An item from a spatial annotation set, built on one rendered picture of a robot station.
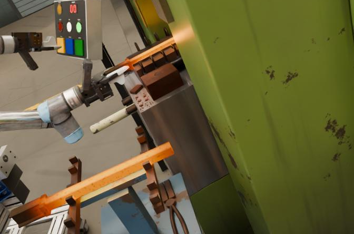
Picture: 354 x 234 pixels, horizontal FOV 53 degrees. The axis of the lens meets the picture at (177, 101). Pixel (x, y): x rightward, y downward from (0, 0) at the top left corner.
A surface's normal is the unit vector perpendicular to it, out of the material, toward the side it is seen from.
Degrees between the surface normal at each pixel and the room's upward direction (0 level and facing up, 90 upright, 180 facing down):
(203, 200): 90
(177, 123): 90
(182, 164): 90
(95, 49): 90
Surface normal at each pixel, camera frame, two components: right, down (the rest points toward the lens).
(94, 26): 0.67, 0.17
